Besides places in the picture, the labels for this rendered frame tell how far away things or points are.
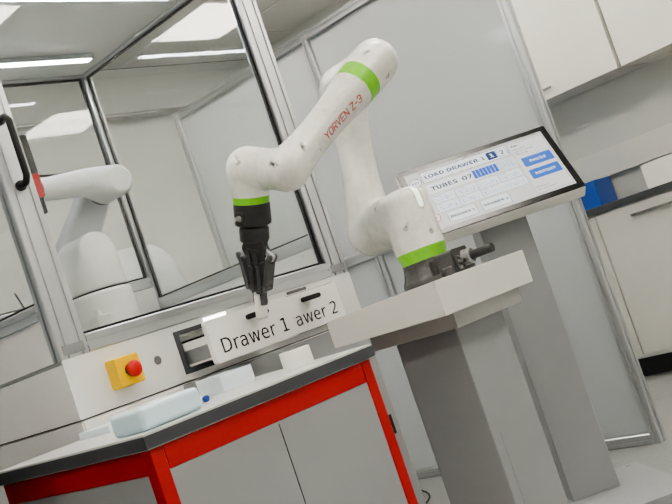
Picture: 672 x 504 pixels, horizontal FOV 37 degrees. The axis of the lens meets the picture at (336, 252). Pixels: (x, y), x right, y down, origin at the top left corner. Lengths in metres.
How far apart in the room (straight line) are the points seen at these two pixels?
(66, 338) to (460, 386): 0.94
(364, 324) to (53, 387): 0.75
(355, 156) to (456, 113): 1.47
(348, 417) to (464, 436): 0.46
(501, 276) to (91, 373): 1.00
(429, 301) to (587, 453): 1.18
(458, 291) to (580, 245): 1.62
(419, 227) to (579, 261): 1.50
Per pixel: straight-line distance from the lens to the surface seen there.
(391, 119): 4.34
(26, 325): 2.54
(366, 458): 2.16
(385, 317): 2.40
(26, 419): 2.66
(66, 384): 2.46
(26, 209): 2.51
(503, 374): 2.54
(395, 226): 2.53
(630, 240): 5.27
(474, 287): 2.39
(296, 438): 2.04
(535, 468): 2.58
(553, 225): 3.96
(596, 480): 3.36
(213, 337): 2.53
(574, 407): 3.32
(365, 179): 2.69
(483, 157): 3.34
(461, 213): 3.17
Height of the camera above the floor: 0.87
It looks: 3 degrees up
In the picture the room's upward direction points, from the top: 19 degrees counter-clockwise
